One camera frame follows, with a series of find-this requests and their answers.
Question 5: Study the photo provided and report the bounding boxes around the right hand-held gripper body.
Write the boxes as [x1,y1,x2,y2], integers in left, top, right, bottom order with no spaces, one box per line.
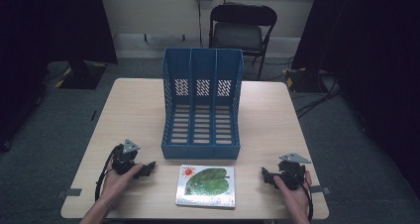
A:
[276,152,312,191]

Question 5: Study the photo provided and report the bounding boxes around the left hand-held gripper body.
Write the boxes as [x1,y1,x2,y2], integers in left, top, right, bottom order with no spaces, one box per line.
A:
[111,139,142,176]

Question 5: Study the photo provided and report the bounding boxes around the green leaf picture book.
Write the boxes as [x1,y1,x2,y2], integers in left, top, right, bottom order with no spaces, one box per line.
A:
[174,164,237,209]

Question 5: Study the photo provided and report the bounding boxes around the blue file rack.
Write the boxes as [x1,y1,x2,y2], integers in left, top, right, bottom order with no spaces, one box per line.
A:
[160,47,245,161]

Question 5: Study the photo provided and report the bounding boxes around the person's right hand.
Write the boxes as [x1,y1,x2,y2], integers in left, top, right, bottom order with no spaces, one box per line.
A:
[272,169,313,216]

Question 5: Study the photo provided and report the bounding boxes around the person's left hand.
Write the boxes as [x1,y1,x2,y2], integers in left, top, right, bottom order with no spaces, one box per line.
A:
[99,163,144,203]

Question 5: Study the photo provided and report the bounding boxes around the grey tape strip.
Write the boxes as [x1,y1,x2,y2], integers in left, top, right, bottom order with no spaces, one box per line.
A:
[308,184,332,195]
[55,187,83,199]

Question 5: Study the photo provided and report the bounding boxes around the black stand base striped tape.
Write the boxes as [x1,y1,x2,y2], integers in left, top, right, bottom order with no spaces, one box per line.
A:
[282,66,329,94]
[54,60,109,90]

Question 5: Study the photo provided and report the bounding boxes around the black curtain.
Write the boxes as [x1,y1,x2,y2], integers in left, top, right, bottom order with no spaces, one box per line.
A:
[291,0,420,198]
[0,0,119,153]

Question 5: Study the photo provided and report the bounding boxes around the black folding chair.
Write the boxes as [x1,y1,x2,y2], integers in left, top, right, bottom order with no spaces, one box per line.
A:
[208,2,278,81]

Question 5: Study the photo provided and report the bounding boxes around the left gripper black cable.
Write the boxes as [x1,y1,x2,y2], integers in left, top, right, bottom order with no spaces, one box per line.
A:
[94,146,121,202]

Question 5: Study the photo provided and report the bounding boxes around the black floor cables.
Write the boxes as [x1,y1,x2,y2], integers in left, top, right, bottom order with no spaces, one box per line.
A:
[294,78,343,119]

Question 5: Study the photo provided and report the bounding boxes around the black wall cable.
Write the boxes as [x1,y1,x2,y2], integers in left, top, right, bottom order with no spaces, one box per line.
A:
[196,0,204,49]

